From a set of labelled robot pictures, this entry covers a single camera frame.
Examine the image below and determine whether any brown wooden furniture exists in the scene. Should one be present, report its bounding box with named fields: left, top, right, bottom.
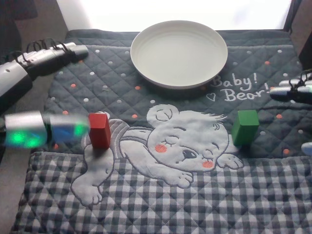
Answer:
left=284, top=0, right=312, bottom=70

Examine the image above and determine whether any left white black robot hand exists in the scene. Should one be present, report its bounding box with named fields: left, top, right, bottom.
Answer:
left=0, top=42, right=92, bottom=150

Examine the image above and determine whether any round white plate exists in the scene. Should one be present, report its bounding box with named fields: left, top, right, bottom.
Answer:
left=130, top=21, right=229, bottom=89

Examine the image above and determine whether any grey bear print quilt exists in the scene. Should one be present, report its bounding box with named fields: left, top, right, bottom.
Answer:
left=10, top=29, right=312, bottom=234

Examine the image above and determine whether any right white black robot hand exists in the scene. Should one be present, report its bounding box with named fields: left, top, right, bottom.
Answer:
left=270, top=69, right=312, bottom=157

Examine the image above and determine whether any bright white backdrop panel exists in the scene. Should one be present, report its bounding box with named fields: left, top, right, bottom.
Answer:
left=56, top=0, right=293, bottom=32

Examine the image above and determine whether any red wooden block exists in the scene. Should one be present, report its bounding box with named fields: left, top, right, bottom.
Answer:
left=88, top=112, right=112, bottom=149

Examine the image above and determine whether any green wooden block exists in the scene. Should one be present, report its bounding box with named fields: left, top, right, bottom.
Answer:
left=231, top=110, right=259, bottom=146

